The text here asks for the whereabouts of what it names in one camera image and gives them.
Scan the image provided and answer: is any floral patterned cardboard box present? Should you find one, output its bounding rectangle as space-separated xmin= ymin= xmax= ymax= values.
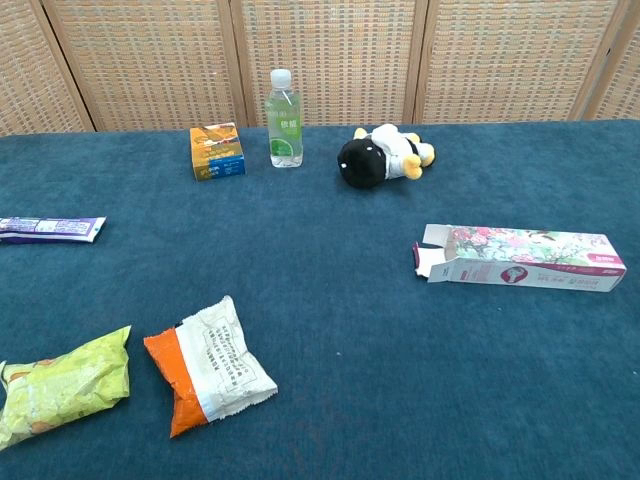
xmin=411 ymin=223 xmax=628 ymax=293

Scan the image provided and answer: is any purple toothpaste tube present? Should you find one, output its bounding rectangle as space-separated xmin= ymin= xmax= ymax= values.
xmin=0 ymin=215 xmax=108 ymax=245

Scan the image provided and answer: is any blue carpet table cover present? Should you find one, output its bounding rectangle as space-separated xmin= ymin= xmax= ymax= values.
xmin=0 ymin=118 xmax=640 ymax=480

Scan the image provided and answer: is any black and white plush toy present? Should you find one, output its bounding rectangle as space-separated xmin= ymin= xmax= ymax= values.
xmin=336 ymin=123 xmax=436 ymax=190

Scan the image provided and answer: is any clear water bottle green label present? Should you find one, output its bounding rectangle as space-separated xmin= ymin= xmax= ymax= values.
xmin=267 ymin=68 xmax=305 ymax=169

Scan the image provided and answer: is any orange and blue carton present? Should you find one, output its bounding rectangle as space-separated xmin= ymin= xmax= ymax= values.
xmin=189 ymin=122 xmax=247 ymax=183

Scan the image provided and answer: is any orange and white snack bag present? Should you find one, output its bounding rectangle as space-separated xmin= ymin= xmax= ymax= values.
xmin=143 ymin=294 xmax=279 ymax=439

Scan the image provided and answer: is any woven folding screen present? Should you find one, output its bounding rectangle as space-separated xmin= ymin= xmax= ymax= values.
xmin=0 ymin=0 xmax=640 ymax=137

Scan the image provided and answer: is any yellow-green snack bag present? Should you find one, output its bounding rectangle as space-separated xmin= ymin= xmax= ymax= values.
xmin=0 ymin=324 xmax=133 ymax=451

